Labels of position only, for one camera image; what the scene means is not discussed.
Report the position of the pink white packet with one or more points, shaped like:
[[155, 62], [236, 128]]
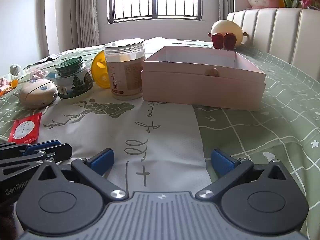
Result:
[[38, 74]]

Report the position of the green checked bed sheet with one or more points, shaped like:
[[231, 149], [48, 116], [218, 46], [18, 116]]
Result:
[[250, 130]]

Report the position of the cream padded headboard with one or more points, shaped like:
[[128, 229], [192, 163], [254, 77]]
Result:
[[282, 30]]

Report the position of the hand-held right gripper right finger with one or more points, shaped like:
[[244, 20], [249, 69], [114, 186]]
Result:
[[222, 162]]

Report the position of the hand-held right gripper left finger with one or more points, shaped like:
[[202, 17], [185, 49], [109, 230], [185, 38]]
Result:
[[102, 161]]

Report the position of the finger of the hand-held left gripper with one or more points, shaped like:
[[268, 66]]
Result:
[[42, 145], [60, 151]]

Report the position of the clear jar with beige label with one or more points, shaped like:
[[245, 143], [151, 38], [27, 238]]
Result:
[[125, 72]]

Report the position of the yellow plastic ball toy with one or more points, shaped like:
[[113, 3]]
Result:
[[100, 70]]

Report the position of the round beige wrapped cake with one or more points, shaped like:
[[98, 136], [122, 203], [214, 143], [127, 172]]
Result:
[[37, 93]]

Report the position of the red white packet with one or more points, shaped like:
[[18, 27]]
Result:
[[25, 128]]

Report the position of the orange spoon with yellow head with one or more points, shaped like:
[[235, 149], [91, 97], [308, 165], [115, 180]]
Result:
[[14, 83]]

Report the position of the dark cloth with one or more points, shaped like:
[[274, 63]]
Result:
[[47, 58]]

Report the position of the grey curtain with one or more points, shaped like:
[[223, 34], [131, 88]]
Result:
[[220, 2], [77, 12]]

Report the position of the barred window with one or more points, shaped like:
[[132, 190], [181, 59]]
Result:
[[155, 0]]

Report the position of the green lid jar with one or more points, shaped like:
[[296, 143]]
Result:
[[72, 80]]

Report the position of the grey plush toy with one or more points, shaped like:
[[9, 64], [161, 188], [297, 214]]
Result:
[[17, 70]]

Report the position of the cream egg plush toy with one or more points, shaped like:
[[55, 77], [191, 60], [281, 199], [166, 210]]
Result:
[[227, 31]]

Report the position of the pink cloth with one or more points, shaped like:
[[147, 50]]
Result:
[[4, 81]]

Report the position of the pink cardboard box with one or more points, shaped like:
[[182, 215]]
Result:
[[200, 90]]

